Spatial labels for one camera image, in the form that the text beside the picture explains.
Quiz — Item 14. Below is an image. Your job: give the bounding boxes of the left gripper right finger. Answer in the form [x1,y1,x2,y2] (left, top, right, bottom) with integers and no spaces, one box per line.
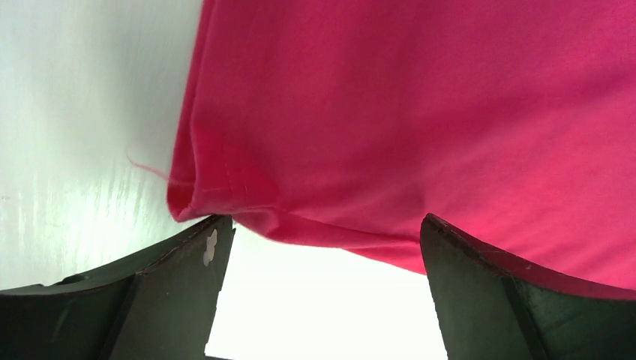
[421,214,635,359]

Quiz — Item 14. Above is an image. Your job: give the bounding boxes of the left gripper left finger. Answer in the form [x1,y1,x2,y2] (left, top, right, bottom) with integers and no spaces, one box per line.
[1,215,236,359]

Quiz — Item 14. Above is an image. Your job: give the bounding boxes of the magenta t shirt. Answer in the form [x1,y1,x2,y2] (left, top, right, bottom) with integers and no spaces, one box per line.
[166,1,635,289]

